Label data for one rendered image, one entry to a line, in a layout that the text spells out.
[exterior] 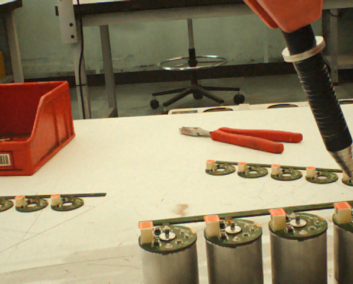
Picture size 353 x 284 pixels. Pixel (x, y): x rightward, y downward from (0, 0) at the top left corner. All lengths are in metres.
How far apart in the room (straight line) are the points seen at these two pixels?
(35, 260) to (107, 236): 0.05
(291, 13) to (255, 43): 4.47
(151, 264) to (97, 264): 0.13
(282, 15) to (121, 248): 0.23
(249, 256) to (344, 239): 0.04
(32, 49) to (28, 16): 0.24
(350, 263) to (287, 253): 0.03
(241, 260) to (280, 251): 0.02
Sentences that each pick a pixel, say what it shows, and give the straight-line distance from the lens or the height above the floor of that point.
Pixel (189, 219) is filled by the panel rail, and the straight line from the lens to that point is 0.29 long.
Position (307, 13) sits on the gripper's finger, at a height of 0.90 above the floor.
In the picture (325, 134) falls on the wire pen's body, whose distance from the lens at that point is 0.26.
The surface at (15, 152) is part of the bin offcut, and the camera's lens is 0.58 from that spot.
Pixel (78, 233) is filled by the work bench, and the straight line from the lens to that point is 0.45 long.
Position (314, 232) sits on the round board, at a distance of 0.28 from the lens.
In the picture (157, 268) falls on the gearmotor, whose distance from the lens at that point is 0.27.
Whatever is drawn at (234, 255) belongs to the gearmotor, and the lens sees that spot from 0.27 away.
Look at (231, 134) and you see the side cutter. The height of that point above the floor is 0.76.
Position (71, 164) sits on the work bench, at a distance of 0.59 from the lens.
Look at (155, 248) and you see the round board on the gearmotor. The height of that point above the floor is 0.81.
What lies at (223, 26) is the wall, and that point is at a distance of 4.68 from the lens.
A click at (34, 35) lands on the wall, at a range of 4.89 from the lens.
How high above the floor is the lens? 0.93
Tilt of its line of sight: 17 degrees down
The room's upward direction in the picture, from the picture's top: 5 degrees counter-clockwise
